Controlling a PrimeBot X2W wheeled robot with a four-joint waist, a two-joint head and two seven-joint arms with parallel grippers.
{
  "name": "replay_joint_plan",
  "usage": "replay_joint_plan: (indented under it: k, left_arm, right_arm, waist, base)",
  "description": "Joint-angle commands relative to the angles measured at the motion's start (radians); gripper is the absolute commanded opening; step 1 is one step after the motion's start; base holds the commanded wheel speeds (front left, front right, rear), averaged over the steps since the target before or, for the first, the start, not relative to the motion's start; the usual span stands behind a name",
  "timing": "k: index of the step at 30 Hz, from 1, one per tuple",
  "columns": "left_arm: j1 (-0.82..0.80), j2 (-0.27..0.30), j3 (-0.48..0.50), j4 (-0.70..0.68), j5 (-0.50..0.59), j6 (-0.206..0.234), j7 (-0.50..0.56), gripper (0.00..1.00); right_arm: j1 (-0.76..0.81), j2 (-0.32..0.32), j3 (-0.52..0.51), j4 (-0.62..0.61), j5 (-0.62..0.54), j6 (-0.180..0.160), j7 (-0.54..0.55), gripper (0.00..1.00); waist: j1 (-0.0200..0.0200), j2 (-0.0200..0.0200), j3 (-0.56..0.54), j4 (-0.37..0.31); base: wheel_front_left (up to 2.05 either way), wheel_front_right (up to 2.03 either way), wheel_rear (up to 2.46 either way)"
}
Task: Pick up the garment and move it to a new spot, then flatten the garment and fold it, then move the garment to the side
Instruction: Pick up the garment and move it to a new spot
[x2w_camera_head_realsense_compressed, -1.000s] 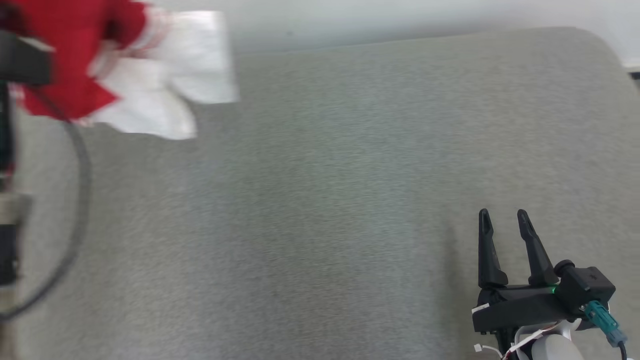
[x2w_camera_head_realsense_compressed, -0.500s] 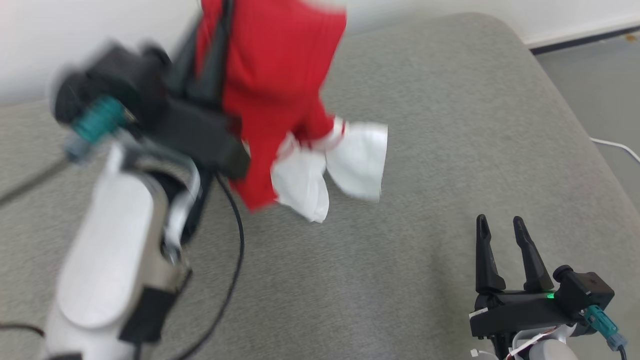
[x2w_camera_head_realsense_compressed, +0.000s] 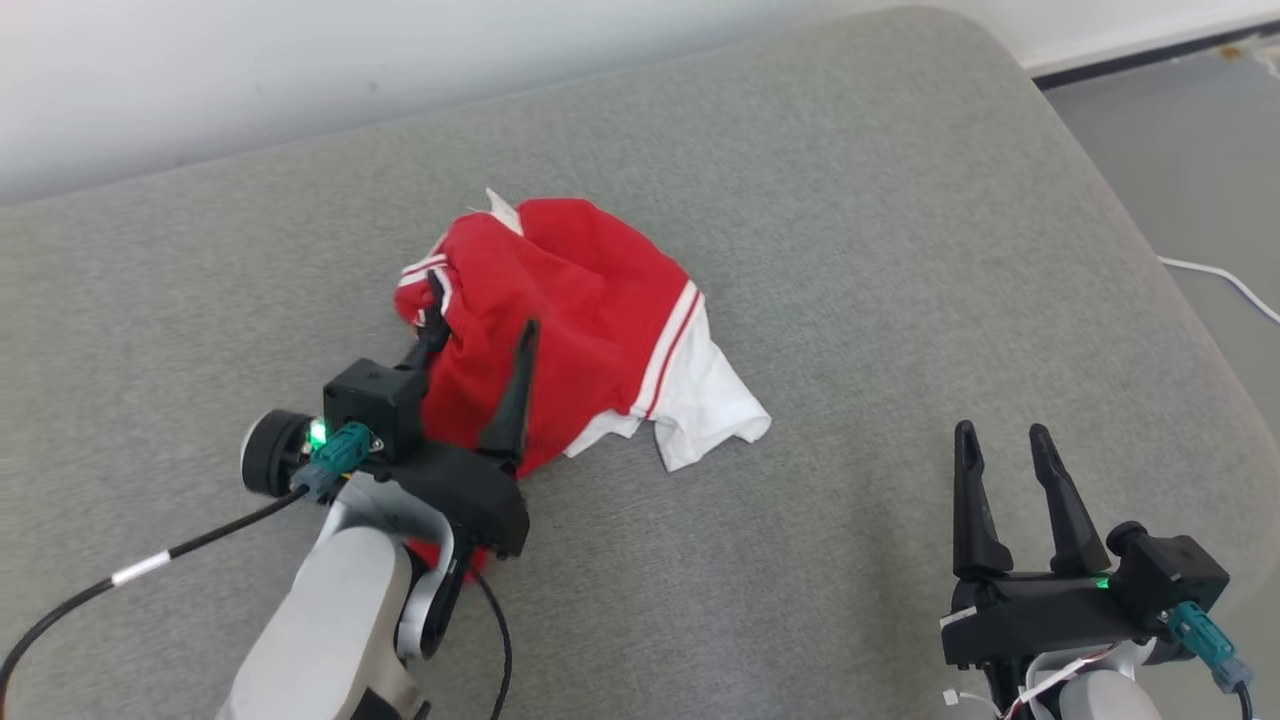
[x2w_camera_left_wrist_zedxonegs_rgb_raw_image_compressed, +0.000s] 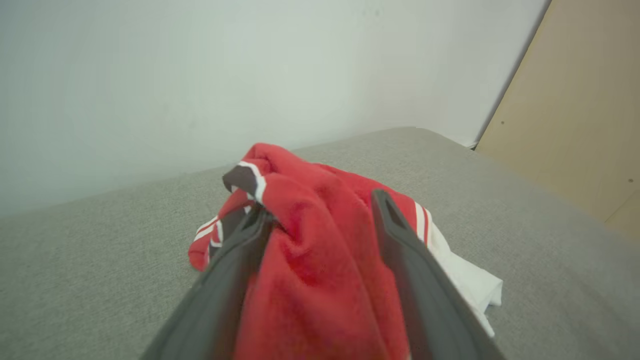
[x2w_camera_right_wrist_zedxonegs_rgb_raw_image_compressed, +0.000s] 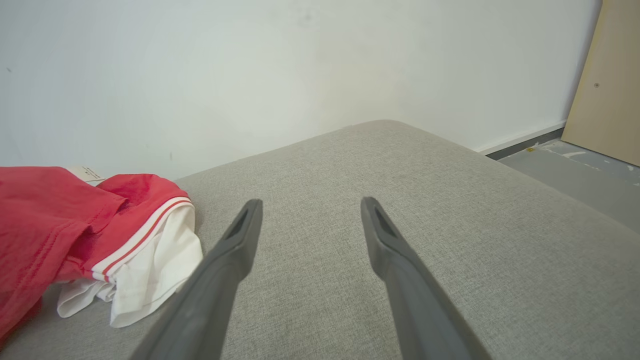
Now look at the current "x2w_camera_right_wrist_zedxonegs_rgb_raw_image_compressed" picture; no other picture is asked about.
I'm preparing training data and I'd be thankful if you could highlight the white paper garment tag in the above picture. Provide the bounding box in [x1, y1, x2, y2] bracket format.
[65, 164, 106, 184]

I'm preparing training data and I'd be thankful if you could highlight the red white basketball jersey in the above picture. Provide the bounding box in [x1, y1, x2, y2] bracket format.
[55, 173, 204, 329]

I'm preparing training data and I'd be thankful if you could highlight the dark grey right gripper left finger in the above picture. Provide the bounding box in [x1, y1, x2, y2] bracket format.
[131, 199, 264, 360]

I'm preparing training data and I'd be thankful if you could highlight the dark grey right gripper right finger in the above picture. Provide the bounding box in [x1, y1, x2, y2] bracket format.
[360, 196, 493, 360]

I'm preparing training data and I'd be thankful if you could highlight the beige wooden board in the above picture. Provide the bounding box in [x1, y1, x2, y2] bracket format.
[561, 0, 640, 167]

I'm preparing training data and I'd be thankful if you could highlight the dark grey baseboard strip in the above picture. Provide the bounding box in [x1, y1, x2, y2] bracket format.
[479, 120, 567, 161]

